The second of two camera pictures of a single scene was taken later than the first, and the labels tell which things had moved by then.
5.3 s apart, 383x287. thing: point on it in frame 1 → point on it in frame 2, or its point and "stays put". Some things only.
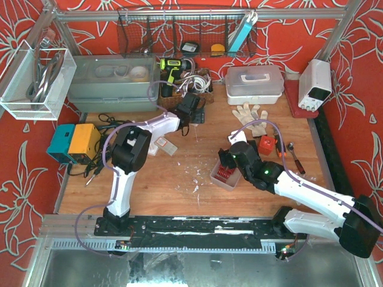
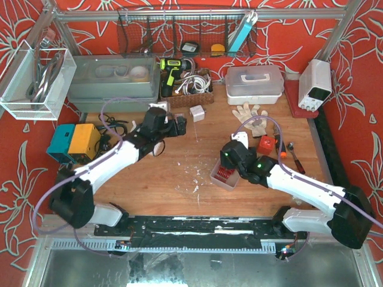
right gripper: x=225 y=158 stays put
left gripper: x=197 y=115 → x=181 y=125
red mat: x=292 y=88 stays put
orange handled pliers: x=278 y=143 stays put
